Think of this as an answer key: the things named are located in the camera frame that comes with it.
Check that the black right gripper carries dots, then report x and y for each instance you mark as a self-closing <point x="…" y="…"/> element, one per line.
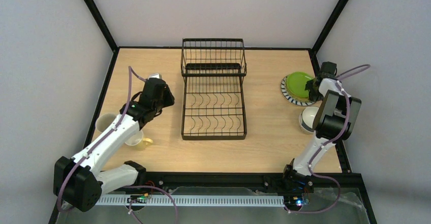
<point x="313" y="90"/>

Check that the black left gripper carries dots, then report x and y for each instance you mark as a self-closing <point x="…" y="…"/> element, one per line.
<point x="164" y="96"/>

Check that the green plate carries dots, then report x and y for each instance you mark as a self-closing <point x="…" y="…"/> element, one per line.
<point x="296" y="82"/>

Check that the black wire dish rack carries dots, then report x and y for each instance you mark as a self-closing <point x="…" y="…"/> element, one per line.
<point x="213" y="70"/>

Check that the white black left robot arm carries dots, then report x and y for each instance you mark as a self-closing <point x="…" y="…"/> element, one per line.
<point x="80" y="180"/>

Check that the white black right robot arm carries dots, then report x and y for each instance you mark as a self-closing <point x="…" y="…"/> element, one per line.
<point x="333" y="122"/>

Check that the blue striped white plate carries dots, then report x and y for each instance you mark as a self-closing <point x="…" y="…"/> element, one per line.
<point x="282" y="86"/>

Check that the white bowl dark rim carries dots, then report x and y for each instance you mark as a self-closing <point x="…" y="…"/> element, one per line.
<point x="306" y="119"/>

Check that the cream ceramic mug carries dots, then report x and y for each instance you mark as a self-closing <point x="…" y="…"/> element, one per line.
<point x="104" y="122"/>

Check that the left controller board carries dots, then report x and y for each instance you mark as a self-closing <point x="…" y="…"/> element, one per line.
<point x="139" y="199"/>

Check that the controller board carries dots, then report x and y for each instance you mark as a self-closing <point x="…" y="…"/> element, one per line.
<point x="139" y="199"/>
<point x="297" y="200"/>

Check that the right controller board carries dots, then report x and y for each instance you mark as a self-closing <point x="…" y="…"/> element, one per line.
<point x="297" y="200"/>

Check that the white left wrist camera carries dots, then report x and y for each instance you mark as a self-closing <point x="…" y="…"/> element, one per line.
<point x="155" y="75"/>

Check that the yellow handled mug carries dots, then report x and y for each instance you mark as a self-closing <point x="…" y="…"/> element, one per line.
<point x="139" y="141"/>

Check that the black aluminium frame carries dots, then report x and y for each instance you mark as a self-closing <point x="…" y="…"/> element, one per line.
<point x="273" y="182"/>

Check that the white slotted cable duct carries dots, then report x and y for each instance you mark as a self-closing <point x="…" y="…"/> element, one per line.
<point x="196" y="201"/>

